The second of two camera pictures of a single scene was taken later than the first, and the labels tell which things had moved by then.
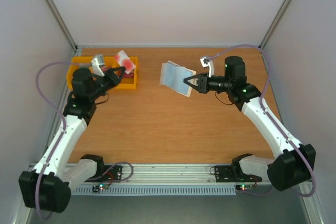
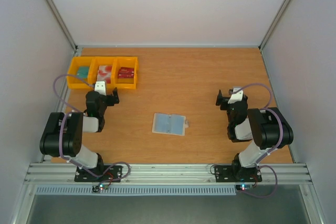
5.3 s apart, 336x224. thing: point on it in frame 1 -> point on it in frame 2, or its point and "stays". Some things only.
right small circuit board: x=243 y=187 stays
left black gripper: x=113 y=78 -> x=112 y=102
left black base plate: x=107 y=173 stays
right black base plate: x=233 y=173 stays
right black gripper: x=203 y=83 -> x=223 y=100
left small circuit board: x=100 y=188 stays
